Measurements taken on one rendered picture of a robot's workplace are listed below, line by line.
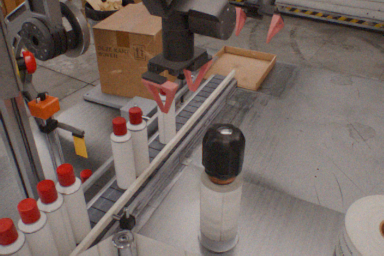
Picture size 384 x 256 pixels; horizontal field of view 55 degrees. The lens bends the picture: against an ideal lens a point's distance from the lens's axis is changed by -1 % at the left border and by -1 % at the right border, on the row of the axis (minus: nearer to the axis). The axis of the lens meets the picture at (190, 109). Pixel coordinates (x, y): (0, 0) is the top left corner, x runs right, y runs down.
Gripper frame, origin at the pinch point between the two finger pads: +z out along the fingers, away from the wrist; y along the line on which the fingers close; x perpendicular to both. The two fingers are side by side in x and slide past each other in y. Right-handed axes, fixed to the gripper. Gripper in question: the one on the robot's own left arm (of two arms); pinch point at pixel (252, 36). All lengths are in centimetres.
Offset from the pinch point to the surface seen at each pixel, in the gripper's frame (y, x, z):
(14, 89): -10, -62, 35
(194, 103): -19.2, 18.5, 23.3
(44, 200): -10, -47, 53
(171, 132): -12.3, -3.1, 34.7
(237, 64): -24, 57, -2
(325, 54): -29, 289, -84
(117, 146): -12, -27, 42
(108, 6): -189, 141, -39
